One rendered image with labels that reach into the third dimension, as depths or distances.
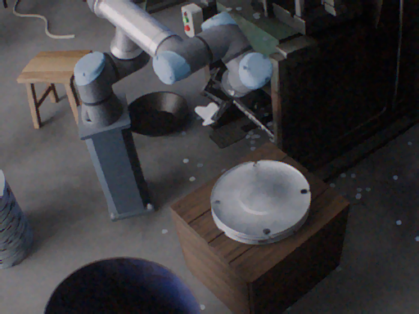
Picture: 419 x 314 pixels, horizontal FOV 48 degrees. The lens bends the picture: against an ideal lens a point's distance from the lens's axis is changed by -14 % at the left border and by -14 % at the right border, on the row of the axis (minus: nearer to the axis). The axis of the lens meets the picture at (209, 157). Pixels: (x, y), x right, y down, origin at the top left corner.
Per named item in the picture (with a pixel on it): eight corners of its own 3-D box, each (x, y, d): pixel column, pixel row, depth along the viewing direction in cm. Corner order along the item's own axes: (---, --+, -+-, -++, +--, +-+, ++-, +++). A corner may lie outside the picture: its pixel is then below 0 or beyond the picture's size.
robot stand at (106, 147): (110, 222, 202) (78, 137, 171) (105, 189, 215) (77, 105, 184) (155, 212, 204) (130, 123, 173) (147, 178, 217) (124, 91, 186)
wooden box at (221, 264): (254, 333, 160) (251, 283, 136) (186, 268, 183) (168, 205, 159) (340, 265, 175) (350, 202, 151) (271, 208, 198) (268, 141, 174)
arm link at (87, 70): (74, 94, 173) (65, 63, 163) (105, 75, 178) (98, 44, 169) (89, 108, 165) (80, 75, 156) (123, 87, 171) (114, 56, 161)
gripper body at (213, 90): (209, 71, 138) (223, 60, 127) (236, 87, 140) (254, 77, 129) (196, 96, 137) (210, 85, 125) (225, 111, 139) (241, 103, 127)
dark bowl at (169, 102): (141, 155, 227) (138, 144, 222) (116, 120, 247) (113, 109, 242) (202, 127, 236) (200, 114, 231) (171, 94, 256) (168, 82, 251)
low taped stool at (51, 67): (105, 101, 259) (92, 48, 236) (87, 134, 243) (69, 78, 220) (53, 100, 268) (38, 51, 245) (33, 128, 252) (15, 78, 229)
